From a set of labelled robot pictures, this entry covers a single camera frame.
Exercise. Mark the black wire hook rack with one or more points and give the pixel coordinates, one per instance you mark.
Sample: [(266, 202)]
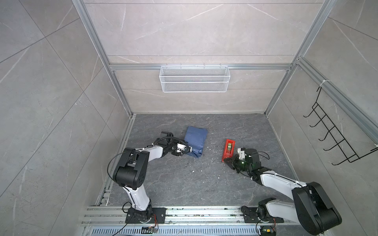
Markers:
[(334, 134)]

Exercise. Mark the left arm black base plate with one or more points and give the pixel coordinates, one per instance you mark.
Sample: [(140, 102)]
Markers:
[(156, 215)]

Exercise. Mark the red tape dispenser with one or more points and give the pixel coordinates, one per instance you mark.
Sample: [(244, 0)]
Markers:
[(228, 149)]

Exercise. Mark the white wire mesh basket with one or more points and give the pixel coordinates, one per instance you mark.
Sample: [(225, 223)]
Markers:
[(175, 79)]

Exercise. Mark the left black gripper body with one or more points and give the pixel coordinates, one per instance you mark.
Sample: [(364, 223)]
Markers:
[(173, 147)]

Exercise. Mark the light blue wrapping paper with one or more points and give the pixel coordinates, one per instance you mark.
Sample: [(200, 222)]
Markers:
[(195, 137)]

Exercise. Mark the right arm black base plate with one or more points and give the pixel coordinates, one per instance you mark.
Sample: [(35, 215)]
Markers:
[(256, 214)]

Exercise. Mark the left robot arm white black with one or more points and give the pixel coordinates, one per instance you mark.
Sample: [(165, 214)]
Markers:
[(131, 169)]

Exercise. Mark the aluminium mounting rail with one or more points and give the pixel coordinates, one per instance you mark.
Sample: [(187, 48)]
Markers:
[(182, 221)]

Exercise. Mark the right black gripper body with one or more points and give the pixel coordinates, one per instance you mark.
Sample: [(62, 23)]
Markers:
[(240, 164)]

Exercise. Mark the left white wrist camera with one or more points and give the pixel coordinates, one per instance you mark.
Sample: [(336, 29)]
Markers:
[(181, 147)]

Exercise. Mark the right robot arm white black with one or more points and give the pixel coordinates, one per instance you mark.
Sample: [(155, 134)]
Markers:
[(310, 205)]

